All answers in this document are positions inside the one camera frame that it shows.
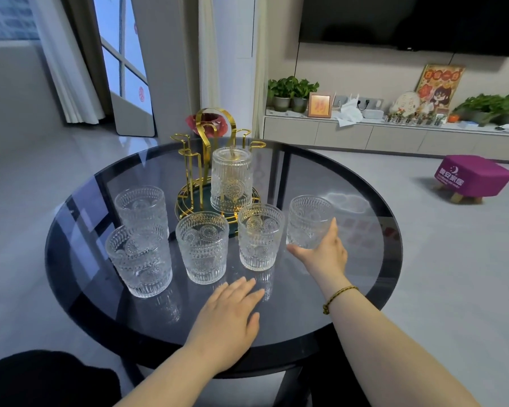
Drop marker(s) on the person's right hand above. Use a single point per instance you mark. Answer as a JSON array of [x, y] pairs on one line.
[[326, 262]]

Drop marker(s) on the person's left hand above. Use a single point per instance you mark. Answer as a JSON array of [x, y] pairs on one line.
[[225, 326]]

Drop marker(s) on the clear embossed drinking glass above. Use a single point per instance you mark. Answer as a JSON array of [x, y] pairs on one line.
[[140, 262], [202, 250], [231, 182], [307, 220], [261, 239], [142, 207]]

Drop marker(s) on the gold metal cup rack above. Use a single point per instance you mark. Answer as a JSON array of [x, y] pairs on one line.
[[194, 206]]

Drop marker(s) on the person's right forearm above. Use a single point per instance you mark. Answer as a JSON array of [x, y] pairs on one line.
[[377, 347]]

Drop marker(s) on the round dark glass table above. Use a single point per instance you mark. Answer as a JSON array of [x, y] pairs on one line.
[[314, 173]]

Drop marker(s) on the beige low media cabinet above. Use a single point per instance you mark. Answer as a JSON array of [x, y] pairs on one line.
[[398, 139]]

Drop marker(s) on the crumpled white tissue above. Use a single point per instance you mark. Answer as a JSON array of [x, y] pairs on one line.
[[348, 116]]

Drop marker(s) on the small white box device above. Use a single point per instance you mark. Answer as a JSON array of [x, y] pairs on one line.
[[372, 113]]

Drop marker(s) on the small orange framed picture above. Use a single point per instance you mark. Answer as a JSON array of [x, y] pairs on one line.
[[320, 105]]

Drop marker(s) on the white router with antennas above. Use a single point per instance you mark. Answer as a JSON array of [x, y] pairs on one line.
[[356, 101]]

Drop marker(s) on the row of small potted plants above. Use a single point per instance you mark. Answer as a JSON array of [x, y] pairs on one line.
[[415, 118]]

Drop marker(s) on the purple upholstered stool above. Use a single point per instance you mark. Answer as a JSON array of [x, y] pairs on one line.
[[475, 173]]

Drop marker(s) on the round white decorated plaque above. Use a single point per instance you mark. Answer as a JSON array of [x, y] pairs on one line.
[[405, 102]]

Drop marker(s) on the black bin with red bag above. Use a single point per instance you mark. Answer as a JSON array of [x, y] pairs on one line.
[[208, 122]]

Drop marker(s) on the orange fruit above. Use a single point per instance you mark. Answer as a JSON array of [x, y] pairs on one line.
[[453, 118]]

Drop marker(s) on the cream tied curtain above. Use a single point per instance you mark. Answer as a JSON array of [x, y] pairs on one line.
[[259, 67], [208, 50]]

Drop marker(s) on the colourful cartoon poster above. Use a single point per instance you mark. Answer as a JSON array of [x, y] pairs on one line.
[[441, 86]]

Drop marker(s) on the white standing air conditioner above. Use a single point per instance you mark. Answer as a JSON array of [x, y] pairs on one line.
[[233, 59]]

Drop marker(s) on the large leafy green plant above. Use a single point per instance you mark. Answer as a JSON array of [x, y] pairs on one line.
[[492, 106]]

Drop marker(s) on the standing floor mirror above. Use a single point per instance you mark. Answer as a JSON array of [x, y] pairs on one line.
[[127, 72]]

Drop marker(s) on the white window curtain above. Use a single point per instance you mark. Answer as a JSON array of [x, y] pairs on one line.
[[68, 72]]

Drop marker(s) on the brown window curtain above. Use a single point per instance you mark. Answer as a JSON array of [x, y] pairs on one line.
[[85, 38]]

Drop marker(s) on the large window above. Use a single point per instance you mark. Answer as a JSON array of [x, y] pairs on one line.
[[8, 16]]

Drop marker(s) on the grey wall outlet strip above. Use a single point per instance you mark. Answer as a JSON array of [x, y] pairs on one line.
[[376, 101]]

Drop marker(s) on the black wall television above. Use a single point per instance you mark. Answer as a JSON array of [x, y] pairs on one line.
[[407, 21]]

